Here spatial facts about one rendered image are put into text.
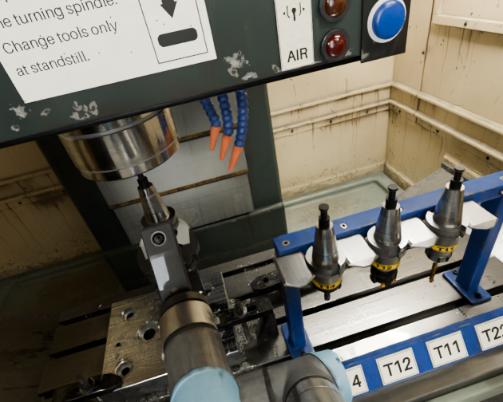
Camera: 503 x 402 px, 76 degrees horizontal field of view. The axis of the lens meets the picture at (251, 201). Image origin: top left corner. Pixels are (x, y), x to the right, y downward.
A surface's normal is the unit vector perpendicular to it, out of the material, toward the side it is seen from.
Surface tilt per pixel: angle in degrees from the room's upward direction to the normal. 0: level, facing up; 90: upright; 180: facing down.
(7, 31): 90
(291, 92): 90
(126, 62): 90
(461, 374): 0
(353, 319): 0
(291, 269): 0
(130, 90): 90
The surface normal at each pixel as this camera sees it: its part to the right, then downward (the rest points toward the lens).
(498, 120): -0.96, 0.27
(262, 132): 0.23, 0.55
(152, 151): 0.72, 0.32
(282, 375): -0.21, -0.87
